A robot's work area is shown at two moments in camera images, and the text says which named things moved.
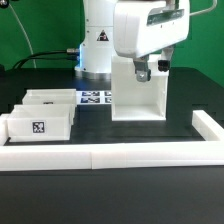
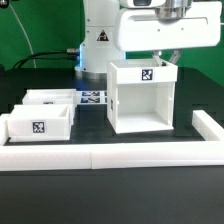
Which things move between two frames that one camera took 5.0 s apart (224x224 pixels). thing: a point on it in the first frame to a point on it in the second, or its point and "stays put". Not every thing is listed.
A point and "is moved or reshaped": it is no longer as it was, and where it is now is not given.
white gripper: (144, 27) to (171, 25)
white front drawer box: (34, 123) stays put
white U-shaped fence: (64, 156) stays put
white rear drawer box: (65, 96) stays put
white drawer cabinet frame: (132, 100) is moved or reshaped
